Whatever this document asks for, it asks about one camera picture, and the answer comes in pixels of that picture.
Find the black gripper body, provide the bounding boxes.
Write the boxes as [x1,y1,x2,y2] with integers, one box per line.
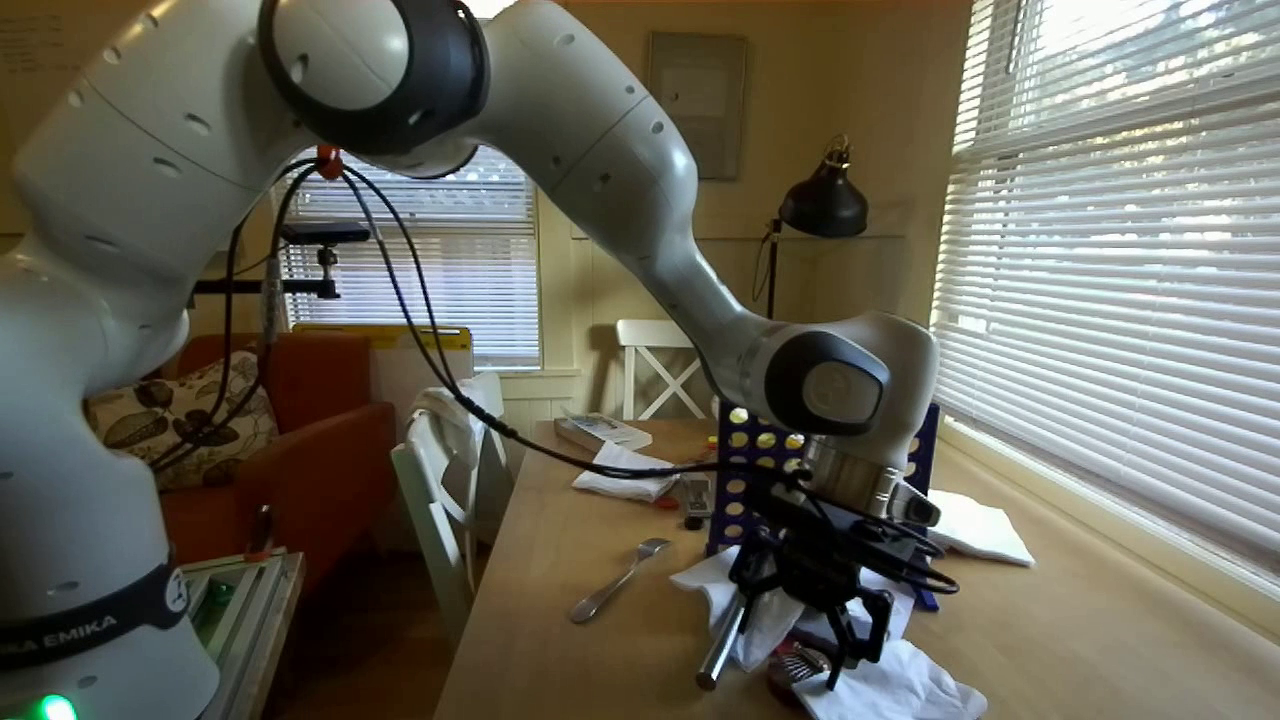
[760,490,925,616]

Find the white crumpled paper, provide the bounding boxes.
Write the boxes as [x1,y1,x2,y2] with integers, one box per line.
[671,543,925,671]
[764,636,992,720]

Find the silver metal cylinder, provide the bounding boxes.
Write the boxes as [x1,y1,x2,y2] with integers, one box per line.
[690,591,751,694]

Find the blue connect four game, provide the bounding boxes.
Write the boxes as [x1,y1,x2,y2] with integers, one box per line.
[705,396,943,616]

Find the silver metal fork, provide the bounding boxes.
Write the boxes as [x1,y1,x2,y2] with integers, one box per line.
[567,536,674,627]

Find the white notebook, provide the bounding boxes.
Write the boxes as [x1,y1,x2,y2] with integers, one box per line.
[927,488,1041,573]

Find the thick printed book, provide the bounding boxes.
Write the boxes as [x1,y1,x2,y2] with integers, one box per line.
[551,406,656,457]

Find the black desk lamp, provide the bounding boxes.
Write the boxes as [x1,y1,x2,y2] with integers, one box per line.
[760,137,873,325]

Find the white window blinds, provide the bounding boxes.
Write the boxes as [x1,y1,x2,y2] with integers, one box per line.
[285,145,542,371]
[932,0,1280,562]

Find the orange armchair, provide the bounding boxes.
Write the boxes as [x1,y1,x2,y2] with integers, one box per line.
[154,328,403,591]

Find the stack of books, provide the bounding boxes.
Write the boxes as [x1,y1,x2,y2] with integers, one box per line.
[182,549,306,720]

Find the leaf patterned cushion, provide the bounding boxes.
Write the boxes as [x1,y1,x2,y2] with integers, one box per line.
[84,351,285,490]

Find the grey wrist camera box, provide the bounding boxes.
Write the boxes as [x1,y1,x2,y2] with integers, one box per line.
[876,485,938,533]

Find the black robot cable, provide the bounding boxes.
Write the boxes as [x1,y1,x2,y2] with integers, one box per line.
[144,145,964,603]

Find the framed wall picture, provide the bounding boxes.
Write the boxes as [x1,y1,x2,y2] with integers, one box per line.
[645,26,751,184]

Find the black camera stand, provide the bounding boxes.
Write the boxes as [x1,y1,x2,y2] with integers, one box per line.
[192,215,375,336]

